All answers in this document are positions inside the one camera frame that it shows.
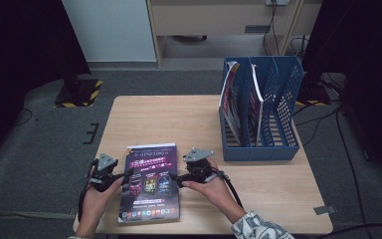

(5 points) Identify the beige wooden desk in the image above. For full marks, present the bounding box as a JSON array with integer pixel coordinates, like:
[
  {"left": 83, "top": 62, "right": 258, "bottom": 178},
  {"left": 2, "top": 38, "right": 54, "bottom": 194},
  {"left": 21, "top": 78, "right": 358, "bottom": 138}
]
[{"left": 145, "top": 0, "right": 322, "bottom": 69}]

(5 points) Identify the black floor tape mark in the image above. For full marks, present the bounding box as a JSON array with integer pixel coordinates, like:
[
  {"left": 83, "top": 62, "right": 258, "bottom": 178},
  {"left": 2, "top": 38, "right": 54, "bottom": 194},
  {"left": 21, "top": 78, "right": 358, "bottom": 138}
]
[{"left": 82, "top": 122, "right": 100, "bottom": 145}]

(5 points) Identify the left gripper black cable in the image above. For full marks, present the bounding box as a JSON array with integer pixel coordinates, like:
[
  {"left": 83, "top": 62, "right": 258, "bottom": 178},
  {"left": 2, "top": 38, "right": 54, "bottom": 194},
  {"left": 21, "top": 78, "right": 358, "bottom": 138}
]
[{"left": 77, "top": 158, "right": 96, "bottom": 222}]

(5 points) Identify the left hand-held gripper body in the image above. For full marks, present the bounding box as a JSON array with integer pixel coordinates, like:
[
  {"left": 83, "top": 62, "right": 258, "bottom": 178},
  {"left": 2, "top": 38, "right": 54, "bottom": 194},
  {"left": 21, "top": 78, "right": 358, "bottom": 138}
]
[{"left": 88, "top": 151, "right": 124, "bottom": 193}]

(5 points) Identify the black looped cable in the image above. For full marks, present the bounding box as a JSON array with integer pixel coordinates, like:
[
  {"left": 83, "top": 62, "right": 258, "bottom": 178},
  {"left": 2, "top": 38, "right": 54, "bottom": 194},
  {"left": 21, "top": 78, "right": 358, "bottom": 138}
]
[{"left": 288, "top": 34, "right": 310, "bottom": 58}]

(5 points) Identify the grey floor tape strip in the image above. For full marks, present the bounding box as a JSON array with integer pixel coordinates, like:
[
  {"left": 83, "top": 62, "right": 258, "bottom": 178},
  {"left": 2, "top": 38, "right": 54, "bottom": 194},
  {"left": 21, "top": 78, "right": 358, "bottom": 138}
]
[{"left": 0, "top": 210, "right": 78, "bottom": 220}]

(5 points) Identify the white cabinet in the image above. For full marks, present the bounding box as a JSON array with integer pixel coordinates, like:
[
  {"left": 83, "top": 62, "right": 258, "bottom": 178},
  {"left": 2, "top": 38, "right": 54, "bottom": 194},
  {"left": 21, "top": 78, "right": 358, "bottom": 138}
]
[{"left": 61, "top": 0, "right": 157, "bottom": 63}]

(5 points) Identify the person's right hand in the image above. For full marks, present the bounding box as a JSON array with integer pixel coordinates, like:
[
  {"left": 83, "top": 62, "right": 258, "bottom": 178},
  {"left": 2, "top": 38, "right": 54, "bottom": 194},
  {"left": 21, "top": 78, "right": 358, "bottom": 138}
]
[{"left": 182, "top": 157, "right": 238, "bottom": 215}]

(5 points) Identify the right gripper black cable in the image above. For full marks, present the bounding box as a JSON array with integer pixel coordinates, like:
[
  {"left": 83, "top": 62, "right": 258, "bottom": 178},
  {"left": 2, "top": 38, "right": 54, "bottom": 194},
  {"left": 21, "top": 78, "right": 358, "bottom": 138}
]
[{"left": 216, "top": 170, "right": 245, "bottom": 210}]

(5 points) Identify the blue plastic file rack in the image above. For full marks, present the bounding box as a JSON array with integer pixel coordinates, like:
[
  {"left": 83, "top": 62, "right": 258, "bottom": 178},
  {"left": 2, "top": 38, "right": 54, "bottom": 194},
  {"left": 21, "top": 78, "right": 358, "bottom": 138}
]
[{"left": 218, "top": 55, "right": 305, "bottom": 162}]

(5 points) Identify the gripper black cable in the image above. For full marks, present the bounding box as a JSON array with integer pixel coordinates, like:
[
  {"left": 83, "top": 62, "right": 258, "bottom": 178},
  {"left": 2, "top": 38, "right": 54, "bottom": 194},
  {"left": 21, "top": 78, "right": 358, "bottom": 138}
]
[
  {"left": 216, "top": 170, "right": 245, "bottom": 210},
  {"left": 77, "top": 158, "right": 96, "bottom": 222}
]

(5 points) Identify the long black floor cable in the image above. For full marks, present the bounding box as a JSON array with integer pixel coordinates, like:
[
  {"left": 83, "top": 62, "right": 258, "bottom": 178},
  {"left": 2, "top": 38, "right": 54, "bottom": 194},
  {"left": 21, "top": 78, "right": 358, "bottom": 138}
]
[{"left": 334, "top": 99, "right": 368, "bottom": 233}]

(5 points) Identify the person's left hand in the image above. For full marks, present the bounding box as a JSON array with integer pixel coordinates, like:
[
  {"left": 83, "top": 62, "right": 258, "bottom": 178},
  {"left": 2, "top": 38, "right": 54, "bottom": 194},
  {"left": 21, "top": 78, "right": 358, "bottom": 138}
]
[{"left": 77, "top": 176, "right": 126, "bottom": 227}]

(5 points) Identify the black power cable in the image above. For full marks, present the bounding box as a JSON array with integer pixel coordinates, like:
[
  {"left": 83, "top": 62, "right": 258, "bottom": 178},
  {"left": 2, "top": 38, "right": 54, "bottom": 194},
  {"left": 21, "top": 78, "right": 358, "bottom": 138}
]
[{"left": 262, "top": 3, "right": 282, "bottom": 57}]

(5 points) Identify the black curtain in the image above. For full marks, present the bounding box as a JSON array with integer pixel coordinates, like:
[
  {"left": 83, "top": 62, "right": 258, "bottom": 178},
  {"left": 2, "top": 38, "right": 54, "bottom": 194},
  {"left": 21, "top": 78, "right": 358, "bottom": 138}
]
[
  {"left": 0, "top": 0, "right": 92, "bottom": 173},
  {"left": 300, "top": 0, "right": 382, "bottom": 191}
]

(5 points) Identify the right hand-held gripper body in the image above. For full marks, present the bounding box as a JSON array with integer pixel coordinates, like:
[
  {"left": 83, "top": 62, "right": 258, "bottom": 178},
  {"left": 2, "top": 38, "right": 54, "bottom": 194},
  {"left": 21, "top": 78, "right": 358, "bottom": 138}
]
[{"left": 182, "top": 147, "right": 221, "bottom": 184}]

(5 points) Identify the black and red magazine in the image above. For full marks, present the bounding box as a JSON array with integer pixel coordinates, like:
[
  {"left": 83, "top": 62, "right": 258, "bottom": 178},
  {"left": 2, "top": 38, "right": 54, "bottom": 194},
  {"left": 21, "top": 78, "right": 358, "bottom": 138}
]
[{"left": 219, "top": 60, "right": 247, "bottom": 146}]

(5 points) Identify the black striped stand base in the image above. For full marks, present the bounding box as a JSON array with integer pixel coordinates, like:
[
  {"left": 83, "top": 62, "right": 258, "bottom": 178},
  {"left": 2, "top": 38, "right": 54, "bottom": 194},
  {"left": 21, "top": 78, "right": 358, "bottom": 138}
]
[
  {"left": 294, "top": 81, "right": 333, "bottom": 108},
  {"left": 53, "top": 78, "right": 104, "bottom": 109}
]

